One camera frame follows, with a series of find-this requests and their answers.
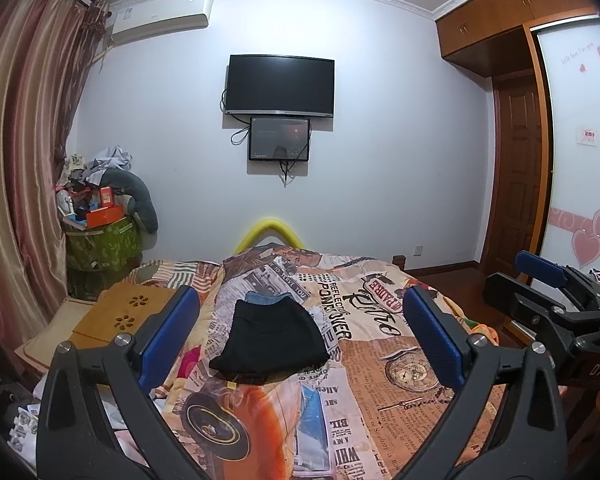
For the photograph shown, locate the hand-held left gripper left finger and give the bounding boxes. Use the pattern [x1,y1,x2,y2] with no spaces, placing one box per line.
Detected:
[36,285,201,480]

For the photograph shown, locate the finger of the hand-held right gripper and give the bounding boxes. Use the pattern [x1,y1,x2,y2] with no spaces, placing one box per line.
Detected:
[482,272,600,350]
[514,251,600,302]

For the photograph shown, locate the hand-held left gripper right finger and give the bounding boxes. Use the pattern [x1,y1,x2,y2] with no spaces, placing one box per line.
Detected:
[395,286,569,480]

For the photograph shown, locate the black pants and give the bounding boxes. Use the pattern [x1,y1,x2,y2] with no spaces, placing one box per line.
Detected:
[209,300,331,375]

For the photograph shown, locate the printed blanket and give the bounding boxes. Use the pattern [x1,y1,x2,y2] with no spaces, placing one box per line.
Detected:
[125,242,571,480]

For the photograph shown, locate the wooden lap desk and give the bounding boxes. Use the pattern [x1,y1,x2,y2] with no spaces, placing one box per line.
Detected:
[72,282,179,347]

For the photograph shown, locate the blue jeans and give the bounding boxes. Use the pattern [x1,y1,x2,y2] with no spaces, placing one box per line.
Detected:
[244,291,294,307]

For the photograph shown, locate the wooden door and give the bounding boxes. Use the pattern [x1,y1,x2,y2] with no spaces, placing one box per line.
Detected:
[480,72,552,274]

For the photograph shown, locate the green storage bag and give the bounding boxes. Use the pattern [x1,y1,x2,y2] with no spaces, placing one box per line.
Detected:
[62,215,144,274]

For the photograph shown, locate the beige mat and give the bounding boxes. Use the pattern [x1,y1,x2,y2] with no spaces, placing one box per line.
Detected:
[15,296,107,376]

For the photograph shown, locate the orange box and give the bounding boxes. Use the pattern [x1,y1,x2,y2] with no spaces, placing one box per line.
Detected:
[86,205,122,229]

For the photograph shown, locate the sliding door with hearts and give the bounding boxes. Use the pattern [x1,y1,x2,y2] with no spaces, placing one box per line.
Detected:
[530,10,600,277]

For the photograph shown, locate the grey plush pillow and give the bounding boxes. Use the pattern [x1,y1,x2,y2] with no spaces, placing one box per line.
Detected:
[100,167,160,234]

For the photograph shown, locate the pile of clothes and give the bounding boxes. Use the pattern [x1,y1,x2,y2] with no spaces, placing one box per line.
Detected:
[55,146,134,196]

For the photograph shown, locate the striped pink curtain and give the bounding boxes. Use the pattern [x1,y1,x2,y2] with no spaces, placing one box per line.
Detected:
[0,0,112,376]

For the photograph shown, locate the wooden overhead cabinet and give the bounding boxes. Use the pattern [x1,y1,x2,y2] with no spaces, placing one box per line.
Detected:
[435,0,600,79]

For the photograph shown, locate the white air conditioner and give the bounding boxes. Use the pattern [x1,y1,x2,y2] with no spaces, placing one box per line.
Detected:
[109,0,214,45]

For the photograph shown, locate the yellow foam bed rail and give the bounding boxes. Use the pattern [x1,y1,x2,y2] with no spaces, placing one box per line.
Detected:
[234,218,305,255]

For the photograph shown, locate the small wall monitor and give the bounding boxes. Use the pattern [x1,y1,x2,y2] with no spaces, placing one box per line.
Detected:
[248,116,312,162]

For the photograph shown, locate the wall television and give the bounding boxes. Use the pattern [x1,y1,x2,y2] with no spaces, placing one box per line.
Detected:
[225,54,336,119]

